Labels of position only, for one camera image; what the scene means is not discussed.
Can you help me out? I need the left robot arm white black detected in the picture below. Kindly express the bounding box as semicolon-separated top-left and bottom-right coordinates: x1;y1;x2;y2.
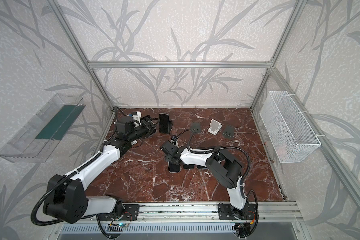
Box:
31;116;159;226

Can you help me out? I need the white phone stand back right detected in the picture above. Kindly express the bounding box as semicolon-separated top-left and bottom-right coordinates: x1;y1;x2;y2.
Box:
208;119;222;135

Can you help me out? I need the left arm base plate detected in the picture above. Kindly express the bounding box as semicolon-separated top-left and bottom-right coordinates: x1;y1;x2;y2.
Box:
99;204;140;222

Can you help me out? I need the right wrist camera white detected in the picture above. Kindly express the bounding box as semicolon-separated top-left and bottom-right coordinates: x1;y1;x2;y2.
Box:
171;135;177;144

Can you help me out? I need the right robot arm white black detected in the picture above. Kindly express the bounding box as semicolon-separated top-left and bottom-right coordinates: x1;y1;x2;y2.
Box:
160;141;251;211

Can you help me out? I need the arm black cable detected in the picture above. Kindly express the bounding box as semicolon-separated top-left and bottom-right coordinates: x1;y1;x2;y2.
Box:
30;106;124;238
173;128;260;238

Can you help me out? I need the clear plastic wall tray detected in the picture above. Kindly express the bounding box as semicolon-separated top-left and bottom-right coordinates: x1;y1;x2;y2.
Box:
0;94;86;163

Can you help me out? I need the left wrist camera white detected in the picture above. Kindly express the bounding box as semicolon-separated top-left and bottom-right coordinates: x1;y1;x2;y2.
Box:
131;111;142;122

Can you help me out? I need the white wire mesh basket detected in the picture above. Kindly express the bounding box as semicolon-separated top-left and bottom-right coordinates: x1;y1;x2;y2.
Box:
260;91;321;164

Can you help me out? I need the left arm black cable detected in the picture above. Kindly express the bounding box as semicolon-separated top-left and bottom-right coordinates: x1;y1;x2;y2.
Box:
30;106;124;238

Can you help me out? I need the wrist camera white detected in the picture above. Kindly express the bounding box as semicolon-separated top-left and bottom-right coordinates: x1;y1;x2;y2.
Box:
131;111;142;122
171;135;177;144

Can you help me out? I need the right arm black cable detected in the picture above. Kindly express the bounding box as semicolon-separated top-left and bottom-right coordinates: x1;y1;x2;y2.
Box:
173;128;260;238

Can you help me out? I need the aluminium front rail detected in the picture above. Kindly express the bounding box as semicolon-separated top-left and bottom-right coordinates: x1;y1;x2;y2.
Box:
47;201;304;225

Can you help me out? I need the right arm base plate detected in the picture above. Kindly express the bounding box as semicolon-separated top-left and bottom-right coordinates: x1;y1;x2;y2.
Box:
218;203;259;221

